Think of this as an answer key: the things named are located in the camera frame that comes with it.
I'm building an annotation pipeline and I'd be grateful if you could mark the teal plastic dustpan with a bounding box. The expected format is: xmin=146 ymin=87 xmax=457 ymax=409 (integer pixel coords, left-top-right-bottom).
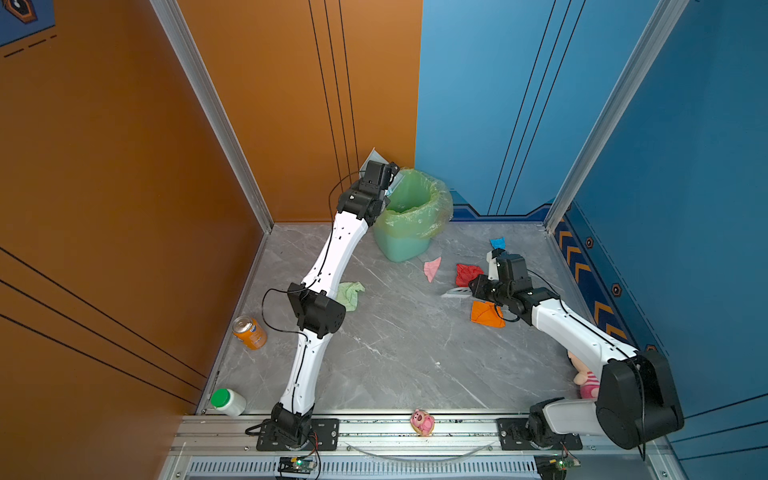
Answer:
xmin=359 ymin=148 xmax=389 ymax=179

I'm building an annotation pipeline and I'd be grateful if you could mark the teal hand brush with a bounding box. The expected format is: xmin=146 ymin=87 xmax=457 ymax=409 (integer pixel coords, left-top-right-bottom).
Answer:
xmin=441 ymin=287 xmax=473 ymax=299

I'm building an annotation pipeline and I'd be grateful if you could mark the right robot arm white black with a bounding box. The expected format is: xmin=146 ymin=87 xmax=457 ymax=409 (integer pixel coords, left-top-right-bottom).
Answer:
xmin=469 ymin=249 xmax=685 ymax=450

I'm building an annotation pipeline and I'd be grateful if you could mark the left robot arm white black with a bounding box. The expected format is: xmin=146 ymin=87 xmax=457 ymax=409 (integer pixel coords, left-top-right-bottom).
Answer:
xmin=266 ymin=161 xmax=400 ymax=448

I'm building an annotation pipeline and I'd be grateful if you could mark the red paper scrap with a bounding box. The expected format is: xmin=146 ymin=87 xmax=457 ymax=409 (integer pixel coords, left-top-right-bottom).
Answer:
xmin=455 ymin=264 xmax=484 ymax=287

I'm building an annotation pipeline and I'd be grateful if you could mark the orange paper scrap left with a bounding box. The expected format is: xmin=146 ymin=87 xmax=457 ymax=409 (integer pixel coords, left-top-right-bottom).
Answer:
xmin=470 ymin=300 xmax=506 ymax=329

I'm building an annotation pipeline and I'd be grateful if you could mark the green trash bin with bag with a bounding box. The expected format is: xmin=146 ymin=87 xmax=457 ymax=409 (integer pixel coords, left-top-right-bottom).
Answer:
xmin=373 ymin=169 xmax=453 ymax=263

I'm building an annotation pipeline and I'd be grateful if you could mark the blue paper scrap far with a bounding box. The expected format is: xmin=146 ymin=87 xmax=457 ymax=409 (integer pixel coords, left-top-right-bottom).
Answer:
xmin=490 ymin=238 xmax=506 ymax=250

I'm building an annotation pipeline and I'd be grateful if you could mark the pink paper scrap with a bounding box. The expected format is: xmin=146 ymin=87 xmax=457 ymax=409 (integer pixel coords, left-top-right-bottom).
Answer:
xmin=423 ymin=257 xmax=442 ymax=283

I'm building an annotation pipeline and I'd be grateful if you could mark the light green paper scrap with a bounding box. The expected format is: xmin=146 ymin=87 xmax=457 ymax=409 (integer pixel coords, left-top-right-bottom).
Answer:
xmin=336 ymin=282 xmax=366 ymax=312

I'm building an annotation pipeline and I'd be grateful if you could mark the plush doll pink dress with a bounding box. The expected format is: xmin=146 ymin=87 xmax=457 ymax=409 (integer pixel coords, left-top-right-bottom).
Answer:
xmin=568 ymin=352 xmax=600 ymax=401

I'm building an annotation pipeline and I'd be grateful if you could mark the pink pig toy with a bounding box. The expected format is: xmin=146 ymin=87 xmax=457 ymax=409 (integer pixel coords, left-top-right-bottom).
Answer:
xmin=410 ymin=409 xmax=436 ymax=437

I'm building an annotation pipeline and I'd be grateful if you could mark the right green circuit board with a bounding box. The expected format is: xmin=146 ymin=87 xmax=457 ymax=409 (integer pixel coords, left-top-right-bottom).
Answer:
xmin=534 ymin=456 xmax=581 ymax=480

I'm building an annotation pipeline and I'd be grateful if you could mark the green circuit board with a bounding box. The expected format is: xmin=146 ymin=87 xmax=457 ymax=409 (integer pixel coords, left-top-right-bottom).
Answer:
xmin=277 ymin=457 xmax=318 ymax=478
xmin=534 ymin=456 xmax=581 ymax=480

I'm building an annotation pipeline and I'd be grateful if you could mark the orange soda can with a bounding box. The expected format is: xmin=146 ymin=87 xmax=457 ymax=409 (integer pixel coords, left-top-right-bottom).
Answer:
xmin=232 ymin=316 xmax=268 ymax=350

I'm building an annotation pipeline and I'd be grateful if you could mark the left green circuit board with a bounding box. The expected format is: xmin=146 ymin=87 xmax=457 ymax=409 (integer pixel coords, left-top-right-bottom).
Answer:
xmin=277 ymin=457 xmax=318 ymax=478

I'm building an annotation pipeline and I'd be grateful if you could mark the white bottle green cap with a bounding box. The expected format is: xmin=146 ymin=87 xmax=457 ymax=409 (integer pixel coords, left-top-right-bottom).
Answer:
xmin=210 ymin=388 xmax=247 ymax=417

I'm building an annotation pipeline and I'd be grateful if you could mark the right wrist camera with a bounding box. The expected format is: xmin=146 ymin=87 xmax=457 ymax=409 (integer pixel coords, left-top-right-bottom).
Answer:
xmin=486 ymin=248 xmax=505 ymax=281

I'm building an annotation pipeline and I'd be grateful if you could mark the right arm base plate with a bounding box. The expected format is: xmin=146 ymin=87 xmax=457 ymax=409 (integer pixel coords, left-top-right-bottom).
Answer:
xmin=496 ymin=417 xmax=583 ymax=451

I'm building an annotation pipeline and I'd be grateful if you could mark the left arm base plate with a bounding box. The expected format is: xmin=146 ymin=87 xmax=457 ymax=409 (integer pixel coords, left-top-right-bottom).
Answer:
xmin=256 ymin=418 xmax=340 ymax=452

